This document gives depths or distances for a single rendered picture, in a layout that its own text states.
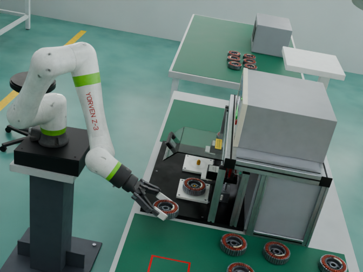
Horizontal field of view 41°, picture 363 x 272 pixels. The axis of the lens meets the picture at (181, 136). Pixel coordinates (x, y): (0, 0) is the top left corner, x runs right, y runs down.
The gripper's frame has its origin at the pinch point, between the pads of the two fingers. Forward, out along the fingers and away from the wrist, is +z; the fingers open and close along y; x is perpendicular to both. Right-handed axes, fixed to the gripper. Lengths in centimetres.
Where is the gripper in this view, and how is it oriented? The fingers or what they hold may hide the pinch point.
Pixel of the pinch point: (164, 208)
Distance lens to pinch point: 207.8
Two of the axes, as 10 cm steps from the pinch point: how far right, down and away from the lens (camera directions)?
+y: -1.4, 4.0, -9.1
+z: 7.9, 6.0, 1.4
